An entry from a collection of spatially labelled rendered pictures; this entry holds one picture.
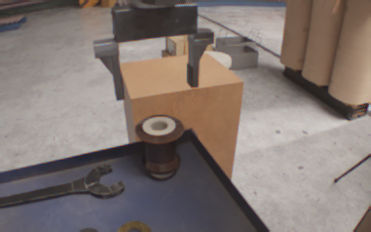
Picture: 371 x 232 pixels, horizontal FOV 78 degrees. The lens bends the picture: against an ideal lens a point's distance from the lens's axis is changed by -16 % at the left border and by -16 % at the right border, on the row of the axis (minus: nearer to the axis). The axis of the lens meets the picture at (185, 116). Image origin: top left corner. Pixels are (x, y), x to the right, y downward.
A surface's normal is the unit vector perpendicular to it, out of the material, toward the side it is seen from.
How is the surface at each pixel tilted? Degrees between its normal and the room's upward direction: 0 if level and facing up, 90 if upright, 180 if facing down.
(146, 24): 90
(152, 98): 90
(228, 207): 0
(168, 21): 90
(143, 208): 0
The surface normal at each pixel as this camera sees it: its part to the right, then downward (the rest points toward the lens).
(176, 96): 0.33, 0.50
